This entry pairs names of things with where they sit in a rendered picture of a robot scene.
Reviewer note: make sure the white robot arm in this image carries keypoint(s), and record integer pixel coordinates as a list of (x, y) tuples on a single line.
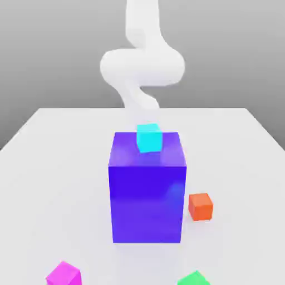
[(142, 66)]

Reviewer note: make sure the small cyan cube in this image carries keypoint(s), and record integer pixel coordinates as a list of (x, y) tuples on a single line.
[(149, 139)]

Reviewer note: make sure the small orange cube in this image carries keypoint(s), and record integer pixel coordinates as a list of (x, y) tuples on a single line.
[(200, 208)]

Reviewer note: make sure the small green cube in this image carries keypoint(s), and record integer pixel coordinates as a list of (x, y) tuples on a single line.
[(194, 279)]

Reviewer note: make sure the small magenta cube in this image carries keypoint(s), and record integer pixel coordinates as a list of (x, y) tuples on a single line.
[(64, 275)]

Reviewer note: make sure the large purple box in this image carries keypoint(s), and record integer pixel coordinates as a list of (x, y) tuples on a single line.
[(147, 200)]

